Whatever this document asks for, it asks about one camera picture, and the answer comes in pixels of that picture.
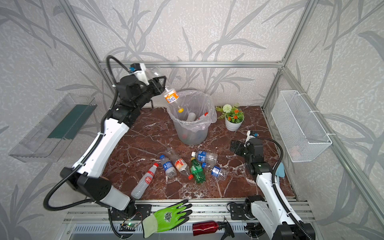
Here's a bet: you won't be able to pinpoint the clear bottle orange label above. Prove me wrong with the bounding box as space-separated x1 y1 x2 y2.
150 67 184 113

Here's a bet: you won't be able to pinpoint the clear bottle blue label large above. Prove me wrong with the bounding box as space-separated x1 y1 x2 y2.
191 151 218 165

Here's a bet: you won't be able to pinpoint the white bottle red cap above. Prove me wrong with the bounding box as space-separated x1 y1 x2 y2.
197 112 208 121

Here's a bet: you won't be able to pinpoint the clear bottle red white label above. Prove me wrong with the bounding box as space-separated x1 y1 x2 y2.
165 147 194 180

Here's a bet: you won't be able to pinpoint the small bottle blue cap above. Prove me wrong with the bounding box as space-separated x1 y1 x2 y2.
160 155 177 179

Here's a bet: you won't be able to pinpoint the grey bottle red label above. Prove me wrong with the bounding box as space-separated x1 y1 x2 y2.
131 163 159 200

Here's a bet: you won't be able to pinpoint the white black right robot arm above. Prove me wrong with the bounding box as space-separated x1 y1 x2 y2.
230 131 316 240

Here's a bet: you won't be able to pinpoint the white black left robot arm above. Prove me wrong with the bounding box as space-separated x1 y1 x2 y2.
43 55 167 216

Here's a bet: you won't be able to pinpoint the clear plastic bin liner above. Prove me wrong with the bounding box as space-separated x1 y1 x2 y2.
167 90 218 133

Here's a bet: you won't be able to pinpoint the grey mesh waste bin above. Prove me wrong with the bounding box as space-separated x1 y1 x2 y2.
170 89 212 146

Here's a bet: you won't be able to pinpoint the light blue object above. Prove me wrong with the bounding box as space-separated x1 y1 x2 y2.
275 163 286 179

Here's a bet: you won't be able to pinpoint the white pot artificial flowers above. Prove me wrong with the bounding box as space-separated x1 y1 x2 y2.
216 104 245 132

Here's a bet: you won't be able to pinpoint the crushed bottle blue label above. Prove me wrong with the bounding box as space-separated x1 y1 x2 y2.
202 163 228 181

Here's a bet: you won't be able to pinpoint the green soda bottle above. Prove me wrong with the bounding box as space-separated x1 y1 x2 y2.
191 157 206 184

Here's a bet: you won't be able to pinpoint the red spray bottle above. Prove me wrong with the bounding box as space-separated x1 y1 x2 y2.
193 218 235 240

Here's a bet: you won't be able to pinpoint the green black work glove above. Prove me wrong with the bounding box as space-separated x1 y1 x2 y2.
142 199 193 239

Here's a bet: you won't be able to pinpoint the green circuit board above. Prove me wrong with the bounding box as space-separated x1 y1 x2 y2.
119 222 141 233

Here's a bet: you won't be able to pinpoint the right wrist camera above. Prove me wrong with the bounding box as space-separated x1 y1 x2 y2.
245 130 259 147

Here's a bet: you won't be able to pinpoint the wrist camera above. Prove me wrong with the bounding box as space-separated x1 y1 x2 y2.
129 63 149 86
245 130 259 147

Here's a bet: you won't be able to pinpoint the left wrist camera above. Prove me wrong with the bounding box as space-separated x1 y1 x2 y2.
129 63 149 86

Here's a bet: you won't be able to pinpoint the white wire wall basket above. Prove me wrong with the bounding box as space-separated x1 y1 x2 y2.
272 90 333 163

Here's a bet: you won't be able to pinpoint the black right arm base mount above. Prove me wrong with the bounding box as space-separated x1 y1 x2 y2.
227 202 256 221

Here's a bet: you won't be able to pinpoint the clear acrylic wall shelf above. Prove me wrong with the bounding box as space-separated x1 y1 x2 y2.
9 94 97 163

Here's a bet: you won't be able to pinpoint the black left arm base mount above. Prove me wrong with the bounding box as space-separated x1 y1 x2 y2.
111 204 152 221

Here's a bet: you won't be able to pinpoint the aluminium frame rails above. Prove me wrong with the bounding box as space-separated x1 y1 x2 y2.
60 1 384 240

